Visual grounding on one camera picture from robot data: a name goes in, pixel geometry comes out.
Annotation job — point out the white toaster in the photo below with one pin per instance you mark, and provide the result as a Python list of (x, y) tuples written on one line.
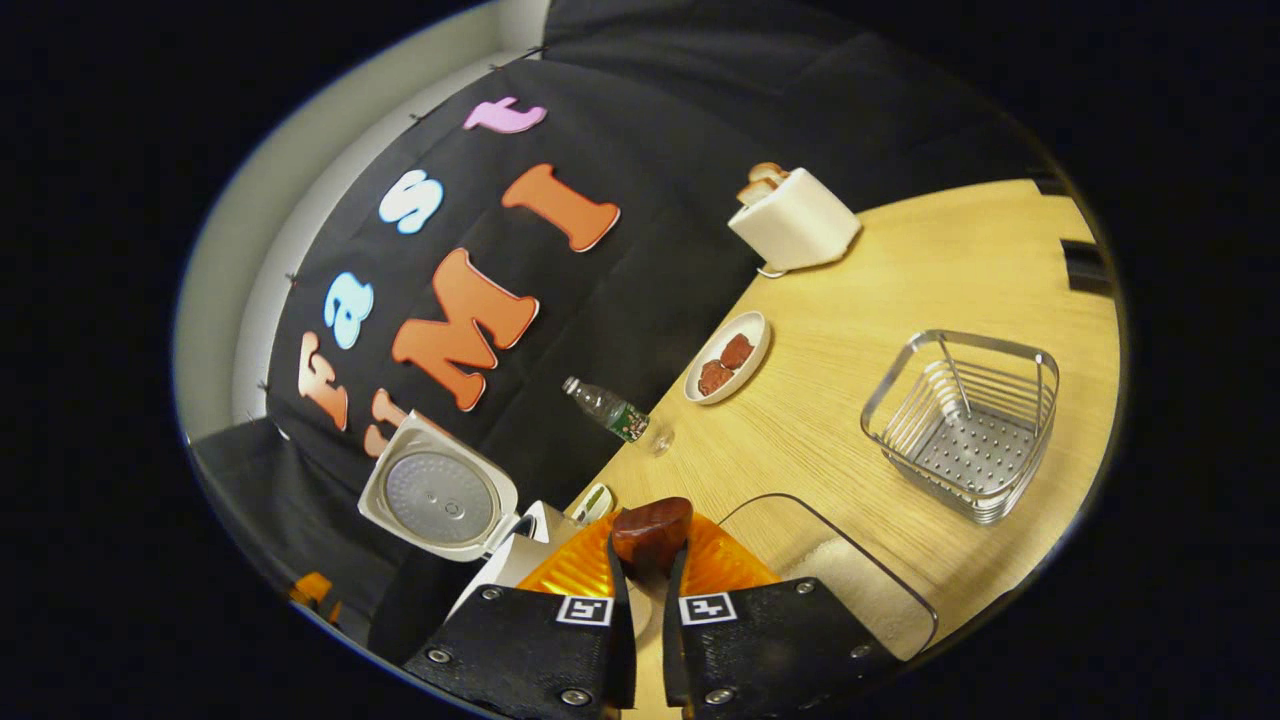
[(800, 225)]

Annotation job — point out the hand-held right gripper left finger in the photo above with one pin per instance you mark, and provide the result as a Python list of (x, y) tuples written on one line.
[(520, 650)]

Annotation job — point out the red meat piece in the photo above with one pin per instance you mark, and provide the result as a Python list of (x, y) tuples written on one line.
[(714, 377), (737, 351)]

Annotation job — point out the white rice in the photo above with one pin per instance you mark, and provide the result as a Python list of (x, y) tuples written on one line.
[(860, 590)]

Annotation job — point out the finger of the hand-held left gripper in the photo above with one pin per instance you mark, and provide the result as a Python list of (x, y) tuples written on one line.
[(315, 592)]

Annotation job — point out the white rice cooker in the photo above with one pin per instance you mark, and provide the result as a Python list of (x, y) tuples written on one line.
[(440, 495)]

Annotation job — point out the toast slice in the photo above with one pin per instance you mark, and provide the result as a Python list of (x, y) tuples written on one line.
[(752, 190), (768, 172)]

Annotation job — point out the black strip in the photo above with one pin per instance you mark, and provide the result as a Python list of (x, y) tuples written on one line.
[(1085, 268)]

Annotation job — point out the clear plastic water bottle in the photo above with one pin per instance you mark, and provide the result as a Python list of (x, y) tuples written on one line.
[(615, 412)]

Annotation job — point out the white oval plate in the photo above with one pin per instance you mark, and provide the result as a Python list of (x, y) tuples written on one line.
[(755, 330)]

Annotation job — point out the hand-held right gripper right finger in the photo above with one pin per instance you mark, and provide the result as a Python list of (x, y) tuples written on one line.
[(770, 650)]

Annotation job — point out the black backdrop cloth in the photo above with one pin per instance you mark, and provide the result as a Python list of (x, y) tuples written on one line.
[(650, 130)]

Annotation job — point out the wooden spoon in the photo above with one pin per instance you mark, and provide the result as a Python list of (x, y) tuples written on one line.
[(650, 530)]

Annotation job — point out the clear glass tray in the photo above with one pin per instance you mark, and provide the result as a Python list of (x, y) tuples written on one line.
[(900, 590)]

